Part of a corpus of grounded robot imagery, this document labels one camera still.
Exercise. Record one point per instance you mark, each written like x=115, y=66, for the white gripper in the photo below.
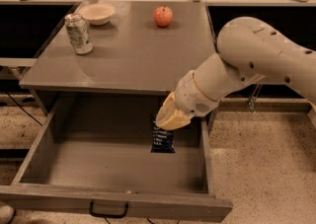
x=192, y=96

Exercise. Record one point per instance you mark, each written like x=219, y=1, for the dark blue rxbar wrapper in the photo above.
x=162, y=140

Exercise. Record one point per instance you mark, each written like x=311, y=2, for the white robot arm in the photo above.
x=248, y=51

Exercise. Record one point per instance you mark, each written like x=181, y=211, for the open grey top drawer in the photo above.
x=96, y=147

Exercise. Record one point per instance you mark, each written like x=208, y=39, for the grey cabinet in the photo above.
x=130, y=56

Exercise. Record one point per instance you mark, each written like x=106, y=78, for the red apple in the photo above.
x=163, y=16

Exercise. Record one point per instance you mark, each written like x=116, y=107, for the silver soda can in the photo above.
x=77, y=30

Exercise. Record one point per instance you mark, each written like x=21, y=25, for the white bowl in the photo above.
x=97, y=14

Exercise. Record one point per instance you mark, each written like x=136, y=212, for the white shoe tip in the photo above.
x=7, y=213

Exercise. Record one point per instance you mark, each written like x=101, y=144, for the black drawer handle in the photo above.
x=108, y=212

